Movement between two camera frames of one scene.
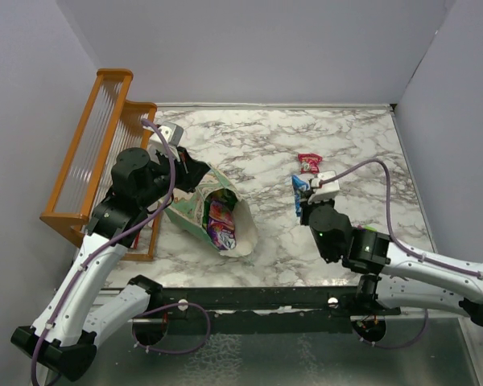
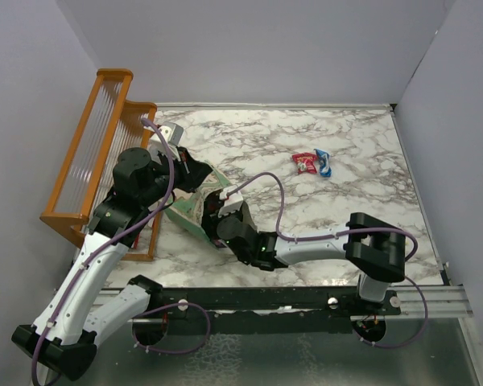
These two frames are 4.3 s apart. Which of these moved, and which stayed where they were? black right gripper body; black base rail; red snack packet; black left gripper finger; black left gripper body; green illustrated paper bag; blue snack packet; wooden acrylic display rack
Moved: blue snack packet; black right gripper body; red snack packet
Stayed: green illustrated paper bag; black base rail; wooden acrylic display rack; black left gripper finger; black left gripper body
